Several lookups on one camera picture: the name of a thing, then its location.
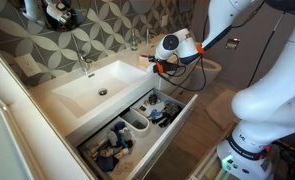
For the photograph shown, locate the white orange tube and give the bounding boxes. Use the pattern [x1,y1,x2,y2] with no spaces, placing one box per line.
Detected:
[114,148,130,159]

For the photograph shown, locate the white curved drawer divider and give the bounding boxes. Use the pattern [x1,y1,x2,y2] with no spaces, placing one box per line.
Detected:
[121,108,150,137]

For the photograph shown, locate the white toilet bowl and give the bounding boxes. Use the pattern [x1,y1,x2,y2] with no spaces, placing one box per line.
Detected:
[187,58,222,90]

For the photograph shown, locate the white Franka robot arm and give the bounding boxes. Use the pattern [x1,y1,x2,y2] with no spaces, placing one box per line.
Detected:
[153,0,295,180]

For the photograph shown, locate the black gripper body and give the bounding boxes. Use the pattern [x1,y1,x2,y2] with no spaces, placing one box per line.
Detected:
[148,56,179,73]

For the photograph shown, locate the chrome sink faucet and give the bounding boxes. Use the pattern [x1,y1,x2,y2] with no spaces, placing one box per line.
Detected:
[78,51,92,74]

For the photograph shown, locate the white rectangular sink basin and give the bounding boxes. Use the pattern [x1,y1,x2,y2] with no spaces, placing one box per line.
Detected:
[52,60,147,118]

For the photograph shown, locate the dark blue cloth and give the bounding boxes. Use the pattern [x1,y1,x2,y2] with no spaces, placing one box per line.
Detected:
[97,156,119,172]

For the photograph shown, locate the white tissue piece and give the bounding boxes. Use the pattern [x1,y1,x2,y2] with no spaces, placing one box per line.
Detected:
[146,63,156,73]

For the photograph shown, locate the blue handled scissors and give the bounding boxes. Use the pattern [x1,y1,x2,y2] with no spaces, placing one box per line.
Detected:
[148,109,162,120]

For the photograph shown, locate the round wall mirror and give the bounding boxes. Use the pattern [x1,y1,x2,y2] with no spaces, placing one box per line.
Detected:
[7,0,91,32]

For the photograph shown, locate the open white vanity drawer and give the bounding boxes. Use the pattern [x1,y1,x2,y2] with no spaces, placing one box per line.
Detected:
[78,89,196,180]

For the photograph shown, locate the white wall power outlet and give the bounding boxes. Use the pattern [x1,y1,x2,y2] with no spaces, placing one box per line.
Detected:
[15,54,41,77]

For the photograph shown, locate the black hair accessories pile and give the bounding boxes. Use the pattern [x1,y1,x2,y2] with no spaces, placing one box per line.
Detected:
[152,101,181,128]

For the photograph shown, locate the clear soap dispenser bottle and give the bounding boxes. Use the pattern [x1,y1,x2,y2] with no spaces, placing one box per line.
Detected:
[131,29,138,51]

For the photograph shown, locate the chrome toilet paper holder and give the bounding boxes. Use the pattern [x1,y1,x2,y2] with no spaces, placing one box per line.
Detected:
[225,38,240,50]

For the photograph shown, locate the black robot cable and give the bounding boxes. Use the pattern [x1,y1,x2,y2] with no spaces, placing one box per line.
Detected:
[158,0,288,93]

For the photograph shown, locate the beige floor mat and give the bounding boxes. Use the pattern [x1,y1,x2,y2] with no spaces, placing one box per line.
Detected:
[205,89,236,130]

